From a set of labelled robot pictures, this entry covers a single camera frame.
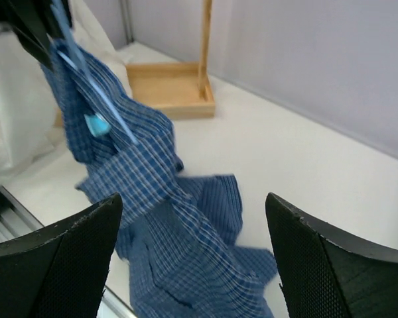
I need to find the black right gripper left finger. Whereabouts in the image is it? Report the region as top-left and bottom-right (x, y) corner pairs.
(0, 193), (123, 317)

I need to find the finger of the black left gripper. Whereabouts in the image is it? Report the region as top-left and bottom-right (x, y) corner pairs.
(0, 0), (73, 66)

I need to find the wooden clothes rack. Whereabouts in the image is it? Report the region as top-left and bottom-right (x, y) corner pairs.
(69, 1), (216, 119)

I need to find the blue plaid shirt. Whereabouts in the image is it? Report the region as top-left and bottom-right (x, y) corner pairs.
(43, 40), (277, 317)

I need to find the light blue wire hanger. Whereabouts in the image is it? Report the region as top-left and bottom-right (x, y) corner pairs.
(50, 1), (139, 144)

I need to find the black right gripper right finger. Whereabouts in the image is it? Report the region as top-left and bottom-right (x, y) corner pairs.
(265, 193), (398, 318)

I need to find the white cloth garment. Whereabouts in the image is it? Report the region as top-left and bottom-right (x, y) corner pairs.
(0, 1), (132, 178)

